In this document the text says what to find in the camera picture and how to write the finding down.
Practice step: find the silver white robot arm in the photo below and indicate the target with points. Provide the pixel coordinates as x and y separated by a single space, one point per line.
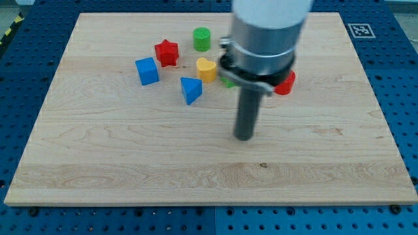
264 33

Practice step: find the blue triangle block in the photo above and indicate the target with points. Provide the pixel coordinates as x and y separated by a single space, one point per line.
191 89

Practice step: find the green star block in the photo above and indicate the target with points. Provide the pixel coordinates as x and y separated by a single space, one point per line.
228 83

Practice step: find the red star block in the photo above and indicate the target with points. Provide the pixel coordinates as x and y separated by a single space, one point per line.
167 53

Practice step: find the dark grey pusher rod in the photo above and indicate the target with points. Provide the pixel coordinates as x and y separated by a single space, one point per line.
247 112

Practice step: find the yellow heart block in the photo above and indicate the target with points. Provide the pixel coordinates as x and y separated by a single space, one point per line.
206 70

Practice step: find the light wooden board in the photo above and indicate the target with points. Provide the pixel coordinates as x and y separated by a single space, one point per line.
104 139

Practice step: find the blue cube block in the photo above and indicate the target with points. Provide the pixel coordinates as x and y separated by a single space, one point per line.
147 71

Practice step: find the green cylinder block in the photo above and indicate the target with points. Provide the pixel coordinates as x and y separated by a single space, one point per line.
201 39

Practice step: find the white fiducial marker tag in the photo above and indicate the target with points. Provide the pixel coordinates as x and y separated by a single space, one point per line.
361 31

